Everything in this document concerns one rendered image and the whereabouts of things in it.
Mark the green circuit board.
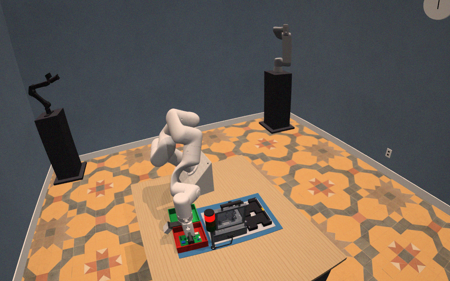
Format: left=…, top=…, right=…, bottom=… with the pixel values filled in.
left=179, top=232, right=202, bottom=246

